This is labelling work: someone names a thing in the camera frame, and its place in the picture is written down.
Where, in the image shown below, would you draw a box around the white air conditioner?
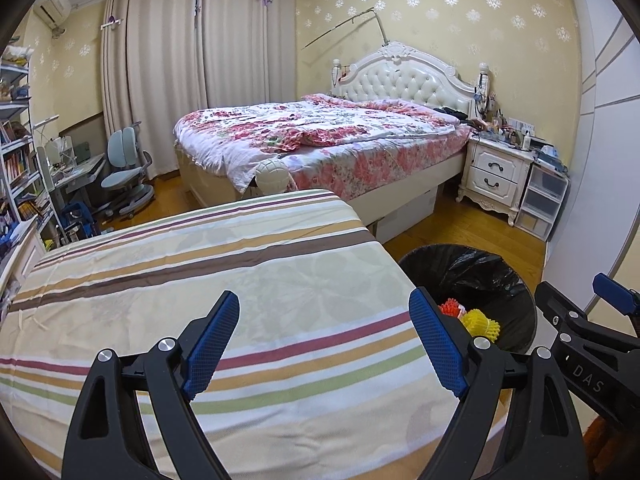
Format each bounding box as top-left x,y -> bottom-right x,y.
32,0 -> 72,30

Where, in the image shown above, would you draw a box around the beige curtains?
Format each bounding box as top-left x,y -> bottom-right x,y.
101,0 -> 296,178

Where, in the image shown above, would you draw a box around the white bookshelf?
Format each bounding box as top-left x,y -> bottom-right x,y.
1,44 -> 61,250

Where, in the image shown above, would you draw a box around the white round bed post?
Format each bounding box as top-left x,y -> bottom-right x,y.
254,158 -> 291,195

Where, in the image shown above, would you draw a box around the floral pink bed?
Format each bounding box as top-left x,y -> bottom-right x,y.
174,93 -> 472,224

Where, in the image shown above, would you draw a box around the yellow foam fruit net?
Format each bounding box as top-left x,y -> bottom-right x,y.
459,309 -> 500,344

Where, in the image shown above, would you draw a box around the striped bed sheet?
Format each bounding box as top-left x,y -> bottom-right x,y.
1,191 -> 457,479

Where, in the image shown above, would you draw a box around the black lined trash bin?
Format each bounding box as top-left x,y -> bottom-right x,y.
399,244 -> 537,353

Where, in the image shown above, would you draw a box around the clear plastic drawer unit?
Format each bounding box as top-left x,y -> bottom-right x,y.
515,162 -> 570,242

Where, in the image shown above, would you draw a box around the white tufted headboard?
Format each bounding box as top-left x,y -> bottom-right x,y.
331,41 -> 480,117

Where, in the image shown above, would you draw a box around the grey study desk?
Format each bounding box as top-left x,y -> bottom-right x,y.
36,142 -> 106,226

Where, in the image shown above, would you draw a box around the white nightstand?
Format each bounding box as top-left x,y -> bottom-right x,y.
456,134 -> 534,226

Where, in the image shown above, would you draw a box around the light blue desk chair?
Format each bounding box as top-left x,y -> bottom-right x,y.
99,122 -> 155,219

